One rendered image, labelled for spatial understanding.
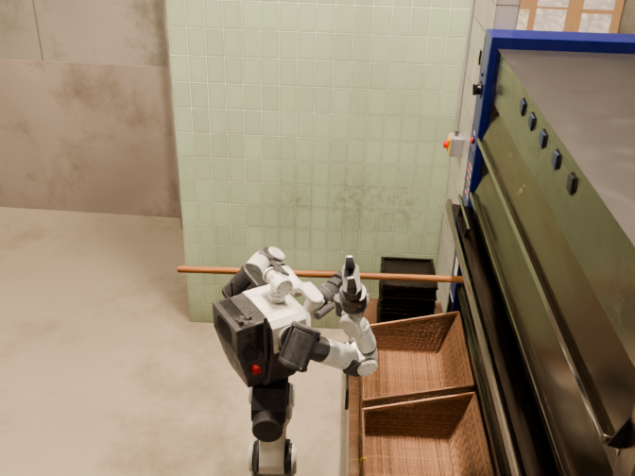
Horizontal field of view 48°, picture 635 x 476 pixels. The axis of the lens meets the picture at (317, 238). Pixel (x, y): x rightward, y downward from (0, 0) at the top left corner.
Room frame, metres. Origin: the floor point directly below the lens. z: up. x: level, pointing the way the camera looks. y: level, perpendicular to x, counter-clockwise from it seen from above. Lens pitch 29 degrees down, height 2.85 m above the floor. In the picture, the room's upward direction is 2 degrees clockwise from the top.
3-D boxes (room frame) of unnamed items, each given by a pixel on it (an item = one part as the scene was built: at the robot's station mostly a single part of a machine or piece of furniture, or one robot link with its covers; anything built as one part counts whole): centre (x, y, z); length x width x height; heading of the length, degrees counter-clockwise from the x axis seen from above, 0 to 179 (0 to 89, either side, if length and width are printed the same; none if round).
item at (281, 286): (2.12, 0.14, 1.47); 0.10 x 0.07 x 0.09; 32
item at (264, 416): (2.05, 0.16, 1.00); 0.28 x 0.13 x 0.18; 179
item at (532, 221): (2.04, -0.71, 1.80); 1.79 x 0.11 x 0.19; 178
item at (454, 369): (2.62, -0.46, 0.72); 0.56 x 0.49 x 0.28; 178
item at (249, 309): (2.10, 0.19, 1.27); 0.34 x 0.30 x 0.36; 32
